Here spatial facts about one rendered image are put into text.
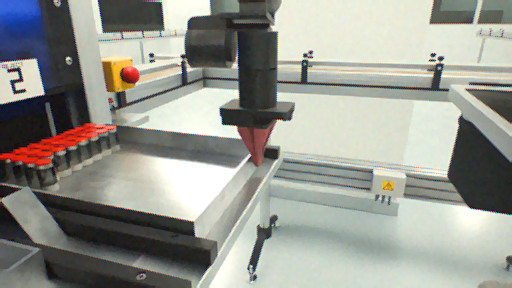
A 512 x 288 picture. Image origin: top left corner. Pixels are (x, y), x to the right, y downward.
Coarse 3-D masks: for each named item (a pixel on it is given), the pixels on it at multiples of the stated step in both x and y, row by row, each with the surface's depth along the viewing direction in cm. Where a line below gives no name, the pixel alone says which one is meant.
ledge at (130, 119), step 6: (120, 114) 86; (126, 114) 86; (132, 114) 86; (138, 114) 86; (144, 114) 86; (114, 120) 81; (120, 120) 81; (126, 120) 81; (132, 120) 81; (138, 120) 82; (144, 120) 85
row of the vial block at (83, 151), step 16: (112, 128) 59; (64, 144) 51; (80, 144) 53; (96, 144) 56; (112, 144) 60; (32, 160) 45; (64, 160) 50; (80, 160) 53; (96, 160) 56; (32, 176) 45; (64, 176) 50
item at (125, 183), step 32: (128, 128) 64; (128, 160) 57; (160, 160) 57; (192, 160) 57; (224, 160) 57; (0, 192) 42; (64, 192) 46; (96, 192) 46; (128, 192) 46; (160, 192) 46; (192, 192) 46; (224, 192) 41; (160, 224) 35; (192, 224) 34
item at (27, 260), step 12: (0, 240) 31; (0, 252) 31; (12, 252) 30; (24, 252) 30; (36, 252) 29; (0, 264) 32; (12, 264) 31; (24, 264) 28; (36, 264) 29; (0, 276) 26; (12, 276) 27; (24, 276) 28; (36, 276) 29; (48, 276) 31
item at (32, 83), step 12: (24, 60) 53; (36, 60) 54; (0, 72) 49; (12, 72) 51; (24, 72) 53; (36, 72) 55; (0, 84) 49; (24, 84) 53; (36, 84) 55; (0, 96) 50; (12, 96) 51; (24, 96) 53
